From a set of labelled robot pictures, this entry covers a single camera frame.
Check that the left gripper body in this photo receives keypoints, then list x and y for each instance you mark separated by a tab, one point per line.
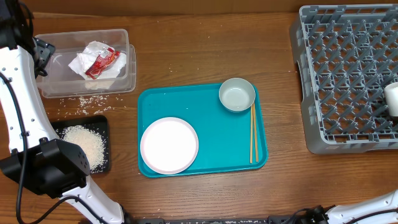
43	55

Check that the white napkin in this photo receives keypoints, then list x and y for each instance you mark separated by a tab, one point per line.
83	61

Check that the red sauce packet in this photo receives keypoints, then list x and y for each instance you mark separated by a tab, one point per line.
105	58

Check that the large white plate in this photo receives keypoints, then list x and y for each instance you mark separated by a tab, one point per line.
169	145

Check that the grey-green bowl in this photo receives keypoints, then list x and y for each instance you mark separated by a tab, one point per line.
237	94

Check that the wooden chopstick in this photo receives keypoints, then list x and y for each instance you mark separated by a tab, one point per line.
255	131
251	133

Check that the white cup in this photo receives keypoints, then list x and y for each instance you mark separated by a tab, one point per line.
391	97

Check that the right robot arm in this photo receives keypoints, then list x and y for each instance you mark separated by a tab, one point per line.
380	210

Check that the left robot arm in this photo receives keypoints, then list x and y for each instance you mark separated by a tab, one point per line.
40	161

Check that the clear plastic waste bin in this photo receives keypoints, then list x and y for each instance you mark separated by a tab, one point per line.
62	81

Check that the grey dishwasher rack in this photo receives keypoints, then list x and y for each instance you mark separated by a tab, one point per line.
346	56

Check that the black rectangular tray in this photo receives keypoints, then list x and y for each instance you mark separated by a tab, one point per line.
97	123

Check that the pile of white rice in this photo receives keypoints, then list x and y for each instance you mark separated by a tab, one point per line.
91	143

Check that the teal plastic serving tray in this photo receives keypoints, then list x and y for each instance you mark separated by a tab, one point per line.
225	143

